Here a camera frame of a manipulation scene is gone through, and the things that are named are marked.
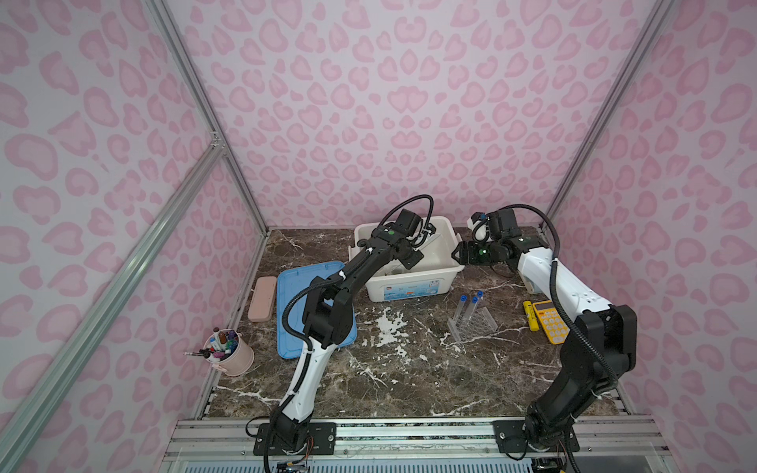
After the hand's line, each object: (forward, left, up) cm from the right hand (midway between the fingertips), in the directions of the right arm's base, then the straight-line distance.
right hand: (464, 250), depth 87 cm
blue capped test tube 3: (-2, -9, -20) cm, 22 cm away
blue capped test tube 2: (-13, -3, -18) cm, 22 cm away
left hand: (+6, +14, -6) cm, 17 cm away
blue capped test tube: (-4, -3, -21) cm, 21 cm away
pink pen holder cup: (-28, +64, -16) cm, 72 cm away
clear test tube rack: (-14, -6, -19) cm, 24 cm away
